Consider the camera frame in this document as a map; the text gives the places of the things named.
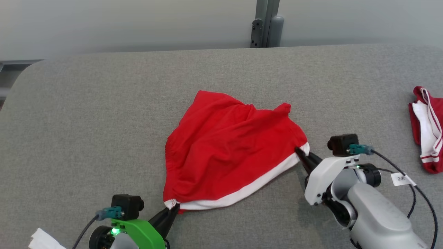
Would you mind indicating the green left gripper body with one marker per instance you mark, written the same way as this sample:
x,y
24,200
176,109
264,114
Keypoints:
x,y
147,235

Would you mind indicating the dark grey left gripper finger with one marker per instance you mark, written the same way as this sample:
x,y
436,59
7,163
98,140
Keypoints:
x,y
162,217
171,223

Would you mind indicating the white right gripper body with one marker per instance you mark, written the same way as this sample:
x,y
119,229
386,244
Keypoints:
x,y
322,180

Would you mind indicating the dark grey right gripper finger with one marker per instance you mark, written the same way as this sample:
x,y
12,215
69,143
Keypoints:
x,y
311,158
306,165

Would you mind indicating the red shorts white trim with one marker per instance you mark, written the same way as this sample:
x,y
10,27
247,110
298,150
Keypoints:
x,y
225,155

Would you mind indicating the red white basketball jersey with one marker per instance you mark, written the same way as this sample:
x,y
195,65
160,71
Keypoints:
x,y
427,124

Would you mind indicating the white paper label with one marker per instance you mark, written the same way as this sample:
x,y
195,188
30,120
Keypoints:
x,y
45,240

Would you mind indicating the grey cylinder cap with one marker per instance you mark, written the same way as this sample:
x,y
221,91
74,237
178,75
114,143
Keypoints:
x,y
276,33

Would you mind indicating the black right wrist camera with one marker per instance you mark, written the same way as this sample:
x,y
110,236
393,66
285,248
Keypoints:
x,y
341,144

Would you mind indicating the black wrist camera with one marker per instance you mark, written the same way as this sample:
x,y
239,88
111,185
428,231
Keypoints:
x,y
127,206
341,144

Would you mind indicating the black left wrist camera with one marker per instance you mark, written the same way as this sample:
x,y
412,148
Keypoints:
x,y
127,206

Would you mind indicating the dark grey bracket plate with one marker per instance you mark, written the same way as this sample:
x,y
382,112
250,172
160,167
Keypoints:
x,y
256,34

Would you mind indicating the grey metal post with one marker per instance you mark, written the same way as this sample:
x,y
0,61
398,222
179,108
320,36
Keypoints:
x,y
266,14

